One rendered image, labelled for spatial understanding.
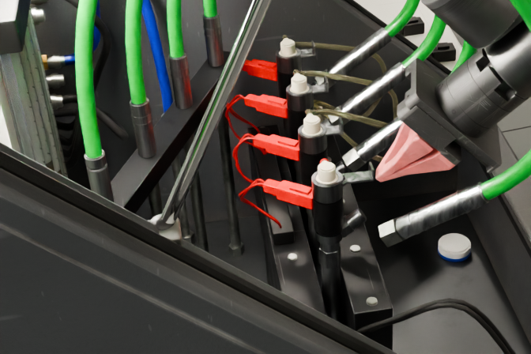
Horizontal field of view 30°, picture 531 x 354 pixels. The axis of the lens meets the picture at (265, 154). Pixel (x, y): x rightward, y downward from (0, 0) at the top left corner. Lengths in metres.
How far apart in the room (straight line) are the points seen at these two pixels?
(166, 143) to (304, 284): 0.19
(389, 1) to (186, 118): 0.56
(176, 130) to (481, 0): 0.35
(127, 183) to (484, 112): 0.33
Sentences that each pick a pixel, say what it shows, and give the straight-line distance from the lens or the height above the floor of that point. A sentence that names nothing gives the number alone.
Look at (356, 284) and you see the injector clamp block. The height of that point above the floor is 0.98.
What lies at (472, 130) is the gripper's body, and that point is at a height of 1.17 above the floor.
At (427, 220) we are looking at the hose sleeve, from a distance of 0.80.
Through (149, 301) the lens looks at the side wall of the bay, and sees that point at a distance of 0.49.
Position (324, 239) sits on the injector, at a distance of 0.92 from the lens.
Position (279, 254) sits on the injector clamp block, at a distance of 1.00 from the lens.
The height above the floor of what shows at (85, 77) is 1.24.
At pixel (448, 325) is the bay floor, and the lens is 1.14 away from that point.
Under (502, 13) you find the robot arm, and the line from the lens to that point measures 0.79.
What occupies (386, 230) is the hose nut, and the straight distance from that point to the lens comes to 0.81.
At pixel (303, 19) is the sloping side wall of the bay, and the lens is 1.16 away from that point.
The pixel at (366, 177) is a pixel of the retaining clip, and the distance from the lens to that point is 0.90.
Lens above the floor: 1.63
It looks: 34 degrees down
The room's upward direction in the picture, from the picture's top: 5 degrees counter-clockwise
